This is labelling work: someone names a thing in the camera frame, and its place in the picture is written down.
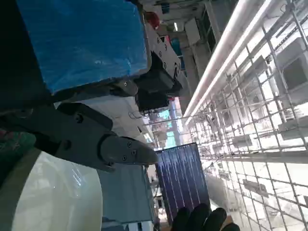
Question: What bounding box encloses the red toy grape bunch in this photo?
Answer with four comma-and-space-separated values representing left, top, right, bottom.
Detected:
0, 128, 22, 151

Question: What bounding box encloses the white plate with black holes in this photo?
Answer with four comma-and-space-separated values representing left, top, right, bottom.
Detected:
144, 24, 188, 93

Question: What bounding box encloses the dark blue striped panel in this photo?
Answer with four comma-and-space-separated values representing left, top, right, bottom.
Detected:
155, 142, 211, 226

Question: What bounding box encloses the white light strip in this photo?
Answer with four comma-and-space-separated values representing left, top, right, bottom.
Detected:
182, 0, 272, 126

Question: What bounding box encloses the red round object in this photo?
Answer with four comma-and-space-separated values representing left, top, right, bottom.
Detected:
144, 11, 161, 30

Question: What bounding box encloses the green cutting mat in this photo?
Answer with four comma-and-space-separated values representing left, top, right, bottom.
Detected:
0, 128, 37, 186

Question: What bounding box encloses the metal wire grid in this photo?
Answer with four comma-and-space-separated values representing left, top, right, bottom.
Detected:
187, 0, 308, 231

